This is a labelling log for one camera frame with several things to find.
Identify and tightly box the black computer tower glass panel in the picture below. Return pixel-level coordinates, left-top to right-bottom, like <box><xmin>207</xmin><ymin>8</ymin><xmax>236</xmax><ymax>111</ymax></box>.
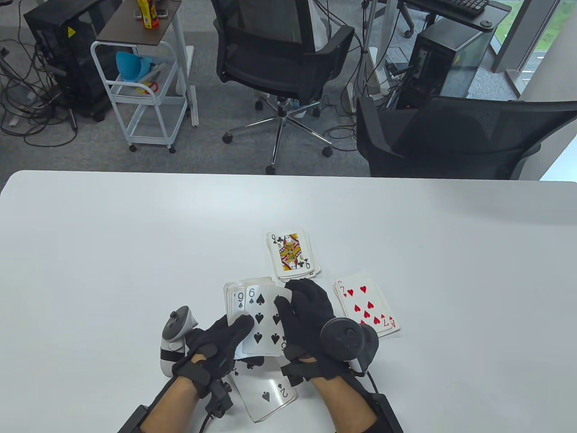
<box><xmin>397</xmin><ymin>20</ymin><xmax>496</xmax><ymax>110</ymax></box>

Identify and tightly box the person's left forearm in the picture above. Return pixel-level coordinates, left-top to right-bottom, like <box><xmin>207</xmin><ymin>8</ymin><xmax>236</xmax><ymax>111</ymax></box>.
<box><xmin>140</xmin><ymin>377</ymin><xmax>199</xmax><ymax>433</ymax></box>

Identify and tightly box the white metal stand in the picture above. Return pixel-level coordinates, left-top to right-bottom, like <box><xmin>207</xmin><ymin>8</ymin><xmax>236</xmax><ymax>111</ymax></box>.
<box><xmin>358</xmin><ymin>0</ymin><xmax>397</xmax><ymax>106</ymax></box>

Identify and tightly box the black chair with chrome base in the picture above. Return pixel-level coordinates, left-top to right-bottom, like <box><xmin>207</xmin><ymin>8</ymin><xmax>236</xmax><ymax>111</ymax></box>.
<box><xmin>211</xmin><ymin>0</ymin><xmax>355</xmax><ymax>175</ymax></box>

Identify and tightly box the black mesh office chair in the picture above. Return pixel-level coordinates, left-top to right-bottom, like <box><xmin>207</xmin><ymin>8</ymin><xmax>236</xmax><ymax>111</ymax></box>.
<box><xmin>356</xmin><ymin>96</ymin><xmax>577</xmax><ymax>180</ymax></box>

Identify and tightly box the pile of hearts cards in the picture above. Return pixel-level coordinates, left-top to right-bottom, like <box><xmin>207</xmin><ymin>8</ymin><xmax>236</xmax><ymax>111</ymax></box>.
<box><xmin>334</xmin><ymin>272</ymin><xmax>401</xmax><ymax>341</ymax></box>

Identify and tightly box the person's right hand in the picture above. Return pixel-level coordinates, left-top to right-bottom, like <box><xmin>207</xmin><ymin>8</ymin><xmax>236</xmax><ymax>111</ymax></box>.
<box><xmin>274</xmin><ymin>278</ymin><xmax>368</xmax><ymax>384</ymax></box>

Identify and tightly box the black forearm sensor box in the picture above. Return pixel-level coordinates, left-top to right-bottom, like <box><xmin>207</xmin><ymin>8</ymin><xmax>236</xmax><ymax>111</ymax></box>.
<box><xmin>118</xmin><ymin>405</ymin><xmax>149</xmax><ymax>433</ymax></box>
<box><xmin>372</xmin><ymin>393</ymin><xmax>404</xmax><ymax>433</ymax></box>

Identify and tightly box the pile of spades cards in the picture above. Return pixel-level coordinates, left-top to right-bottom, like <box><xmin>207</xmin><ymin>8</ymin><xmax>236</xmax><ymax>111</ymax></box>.
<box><xmin>230</xmin><ymin>356</ymin><xmax>298</xmax><ymax>422</ymax></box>

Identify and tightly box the black chair leg with castor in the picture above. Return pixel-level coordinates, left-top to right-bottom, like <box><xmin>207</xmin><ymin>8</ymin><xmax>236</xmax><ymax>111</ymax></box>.
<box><xmin>399</xmin><ymin>7</ymin><xmax>440</xmax><ymax>39</ymax></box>

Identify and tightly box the white rolling cart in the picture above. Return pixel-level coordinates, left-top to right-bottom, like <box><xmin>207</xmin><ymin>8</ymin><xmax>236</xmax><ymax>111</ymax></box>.
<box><xmin>90</xmin><ymin>40</ymin><xmax>190</xmax><ymax>154</ymax></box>

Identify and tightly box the black keyboard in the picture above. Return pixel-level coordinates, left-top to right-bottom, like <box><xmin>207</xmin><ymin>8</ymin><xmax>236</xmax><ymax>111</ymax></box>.
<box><xmin>421</xmin><ymin>0</ymin><xmax>490</xmax><ymax>18</ymax></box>

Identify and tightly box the yellow bottle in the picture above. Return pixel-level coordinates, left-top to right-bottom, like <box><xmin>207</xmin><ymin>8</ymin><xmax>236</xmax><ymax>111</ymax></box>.
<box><xmin>137</xmin><ymin>0</ymin><xmax>154</xmax><ymax>30</ymax></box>

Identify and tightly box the grey white handheld controller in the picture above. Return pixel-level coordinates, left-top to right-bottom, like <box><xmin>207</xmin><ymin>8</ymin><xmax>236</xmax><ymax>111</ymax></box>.
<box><xmin>319</xmin><ymin>318</ymin><xmax>379</xmax><ymax>375</ymax></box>
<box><xmin>161</xmin><ymin>306</ymin><xmax>199</xmax><ymax>377</ymax></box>

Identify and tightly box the black computer tower yellow sticker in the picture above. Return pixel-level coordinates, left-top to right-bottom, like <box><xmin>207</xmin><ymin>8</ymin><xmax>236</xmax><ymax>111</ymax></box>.
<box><xmin>23</xmin><ymin>0</ymin><xmax>122</xmax><ymax>121</ymax></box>

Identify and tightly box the person's left hand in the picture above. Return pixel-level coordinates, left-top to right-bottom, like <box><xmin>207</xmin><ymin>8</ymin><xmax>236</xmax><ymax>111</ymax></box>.
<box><xmin>174</xmin><ymin>313</ymin><xmax>266</xmax><ymax>397</ymax></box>

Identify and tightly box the person's right forearm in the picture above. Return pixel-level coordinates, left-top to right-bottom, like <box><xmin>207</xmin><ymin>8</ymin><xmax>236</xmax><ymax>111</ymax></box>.
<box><xmin>311</xmin><ymin>377</ymin><xmax>379</xmax><ymax>433</ymax></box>

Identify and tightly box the tangle of black floor cables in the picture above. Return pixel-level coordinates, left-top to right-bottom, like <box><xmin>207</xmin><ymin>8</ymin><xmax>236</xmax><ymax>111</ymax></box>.
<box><xmin>0</xmin><ymin>27</ymin><xmax>81</xmax><ymax>147</ymax></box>

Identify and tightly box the pile of clubs cards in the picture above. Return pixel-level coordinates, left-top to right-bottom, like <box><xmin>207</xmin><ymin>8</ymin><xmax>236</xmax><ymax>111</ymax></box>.
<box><xmin>266</xmin><ymin>229</ymin><xmax>322</xmax><ymax>285</ymax></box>

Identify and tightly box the deck of playing cards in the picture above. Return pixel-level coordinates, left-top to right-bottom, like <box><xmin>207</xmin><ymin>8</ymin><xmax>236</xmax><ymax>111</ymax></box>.
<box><xmin>224</xmin><ymin>276</ymin><xmax>289</xmax><ymax>361</ymax></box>

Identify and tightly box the blue plastic funnel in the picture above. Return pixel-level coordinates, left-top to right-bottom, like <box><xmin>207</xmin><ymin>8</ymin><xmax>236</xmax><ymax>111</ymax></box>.
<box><xmin>116</xmin><ymin>51</ymin><xmax>151</xmax><ymax>83</ymax></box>

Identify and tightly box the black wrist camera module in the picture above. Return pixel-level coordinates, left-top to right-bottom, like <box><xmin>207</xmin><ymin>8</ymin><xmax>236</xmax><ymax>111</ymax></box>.
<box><xmin>206</xmin><ymin>381</ymin><xmax>234</xmax><ymax>418</ymax></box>
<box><xmin>280</xmin><ymin>363</ymin><xmax>311</xmax><ymax>386</ymax></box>

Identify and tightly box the dark grey desk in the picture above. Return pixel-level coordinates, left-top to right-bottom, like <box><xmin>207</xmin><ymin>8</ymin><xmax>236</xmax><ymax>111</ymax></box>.
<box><xmin>397</xmin><ymin>0</ymin><xmax>512</xmax><ymax>30</ymax></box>

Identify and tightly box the white side table brown top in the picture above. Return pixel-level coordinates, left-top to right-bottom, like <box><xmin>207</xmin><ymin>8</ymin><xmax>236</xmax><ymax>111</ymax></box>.
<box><xmin>97</xmin><ymin>0</ymin><xmax>199</xmax><ymax>128</ymax></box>

